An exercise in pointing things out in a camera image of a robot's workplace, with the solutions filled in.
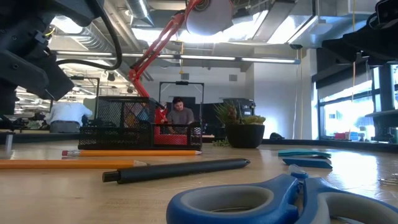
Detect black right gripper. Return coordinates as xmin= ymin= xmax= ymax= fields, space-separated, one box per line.
xmin=322 ymin=18 xmax=398 ymax=66

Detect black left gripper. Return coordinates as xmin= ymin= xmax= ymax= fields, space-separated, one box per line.
xmin=0 ymin=0 xmax=104 ymax=116

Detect yellow wooden pencil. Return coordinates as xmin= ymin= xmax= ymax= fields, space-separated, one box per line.
xmin=61 ymin=149 xmax=203 ymax=157
xmin=0 ymin=159 xmax=150 ymax=170

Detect blue sticky note pad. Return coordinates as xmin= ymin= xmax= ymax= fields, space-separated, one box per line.
xmin=282 ymin=157 xmax=333 ymax=170
xmin=277 ymin=148 xmax=332 ymax=159

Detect blue handled scissors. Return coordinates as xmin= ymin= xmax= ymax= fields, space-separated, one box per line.
xmin=165 ymin=164 xmax=398 ymax=224

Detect black click pen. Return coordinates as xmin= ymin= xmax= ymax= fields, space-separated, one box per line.
xmin=101 ymin=157 xmax=251 ymax=185

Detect black mesh desk organizer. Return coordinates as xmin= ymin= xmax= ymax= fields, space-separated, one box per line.
xmin=77 ymin=95 xmax=203 ymax=151

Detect person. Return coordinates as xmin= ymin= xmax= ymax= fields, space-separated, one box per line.
xmin=45 ymin=101 xmax=94 ymax=134
xmin=166 ymin=96 xmax=197 ymax=126

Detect fluorescent tube light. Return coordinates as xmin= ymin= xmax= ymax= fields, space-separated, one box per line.
xmin=55 ymin=50 xmax=302 ymax=65

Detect black cabinet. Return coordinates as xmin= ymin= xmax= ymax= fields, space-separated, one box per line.
xmin=222 ymin=97 xmax=257 ymax=126

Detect succulent in black pot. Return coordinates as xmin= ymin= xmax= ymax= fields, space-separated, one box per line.
xmin=213 ymin=101 xmax=267 ymax=149

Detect yellow hanging cord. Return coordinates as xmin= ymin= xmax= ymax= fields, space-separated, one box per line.
xmin=351 ymin=0 xmax=357 ymax=103

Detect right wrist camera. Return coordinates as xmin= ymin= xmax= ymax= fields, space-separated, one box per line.
xmin=374 ymin=0 xmax=398 ymax=21

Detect black vertical post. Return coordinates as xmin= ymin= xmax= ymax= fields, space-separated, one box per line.
xmin=366 ymin=63 xmax=398 ymax=143

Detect black metal frame stand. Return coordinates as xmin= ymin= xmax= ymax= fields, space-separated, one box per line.
xmin=158 ymin=80 xmax=205 ymax=126
xmin=68 ymin=75 xmax=101 ymax=108

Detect black metal table frame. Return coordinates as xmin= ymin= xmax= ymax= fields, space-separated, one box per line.
xmin=0 ymin=130 xmax=398 ymax=154

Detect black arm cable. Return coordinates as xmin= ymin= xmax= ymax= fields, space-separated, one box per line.
xmin=55 ymin=0 xmax=123 ymax=71

